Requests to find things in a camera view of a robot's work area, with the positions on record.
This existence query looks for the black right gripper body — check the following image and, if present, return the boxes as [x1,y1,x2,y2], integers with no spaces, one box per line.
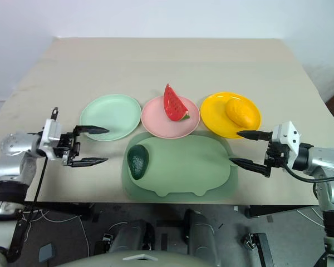
[263,140,290,169]

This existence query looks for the yellow plate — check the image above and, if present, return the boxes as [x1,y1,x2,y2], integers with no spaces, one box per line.
[200,92,262,139]

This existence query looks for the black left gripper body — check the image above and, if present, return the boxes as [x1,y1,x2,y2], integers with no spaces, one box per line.
[54,132,81,167]

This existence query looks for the grey rounded robot leg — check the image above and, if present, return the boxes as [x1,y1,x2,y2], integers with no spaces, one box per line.
[183,209,222,267]
[108,219,156,254]

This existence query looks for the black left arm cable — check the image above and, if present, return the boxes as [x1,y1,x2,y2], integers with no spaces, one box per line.
[21,106,60,223]

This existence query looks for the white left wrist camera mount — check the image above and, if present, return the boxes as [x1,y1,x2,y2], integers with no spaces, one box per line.
[40,117,63,161]

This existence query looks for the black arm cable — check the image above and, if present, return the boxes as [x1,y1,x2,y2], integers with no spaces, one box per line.
[21,106,60,223]
[283,162,334,184]

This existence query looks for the green silicone mat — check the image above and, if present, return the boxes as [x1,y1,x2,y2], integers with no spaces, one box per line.
[121,130,239,201]

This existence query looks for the yellow mango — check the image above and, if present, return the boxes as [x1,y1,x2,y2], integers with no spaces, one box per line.
[225,99,256,129]

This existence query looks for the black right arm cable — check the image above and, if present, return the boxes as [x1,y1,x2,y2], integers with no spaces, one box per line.
[283,162,334,184]

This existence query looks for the dark green avocado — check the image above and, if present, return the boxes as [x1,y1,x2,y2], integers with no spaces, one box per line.
[127,144,150,181]

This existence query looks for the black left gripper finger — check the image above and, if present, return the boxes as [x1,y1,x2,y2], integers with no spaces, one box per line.
[63,157,110,168]
[73,125,110,137]

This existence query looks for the pink plate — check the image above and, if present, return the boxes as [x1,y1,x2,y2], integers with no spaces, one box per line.
[140,95,200,139]

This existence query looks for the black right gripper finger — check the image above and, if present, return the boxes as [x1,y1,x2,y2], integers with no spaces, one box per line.
[237,130,274,141]
[229,157,271,178]

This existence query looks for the white floor cable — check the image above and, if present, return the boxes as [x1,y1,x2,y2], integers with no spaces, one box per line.
[24,207,90,258]
[294,207,325,225]

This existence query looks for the black table frame leg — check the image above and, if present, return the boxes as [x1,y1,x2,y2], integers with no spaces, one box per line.
[243,233,278,267]

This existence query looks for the grey-green robot torso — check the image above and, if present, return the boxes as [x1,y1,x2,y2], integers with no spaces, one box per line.
[54,249,212,267]

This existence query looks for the light green plate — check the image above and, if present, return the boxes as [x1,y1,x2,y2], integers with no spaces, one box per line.
[79,93,143,141]

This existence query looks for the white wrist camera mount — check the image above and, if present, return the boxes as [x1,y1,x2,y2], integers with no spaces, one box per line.
[271,120,303,162]
[40,117,63,161]

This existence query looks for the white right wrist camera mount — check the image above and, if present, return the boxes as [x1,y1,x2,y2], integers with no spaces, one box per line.
[271,120,303,162]

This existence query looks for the red watermelon slice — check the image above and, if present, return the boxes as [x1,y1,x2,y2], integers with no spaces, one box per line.
[163,83,190,122]

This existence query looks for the grey floor pedal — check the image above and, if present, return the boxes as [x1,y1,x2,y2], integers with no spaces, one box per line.
[38,244,54,263]

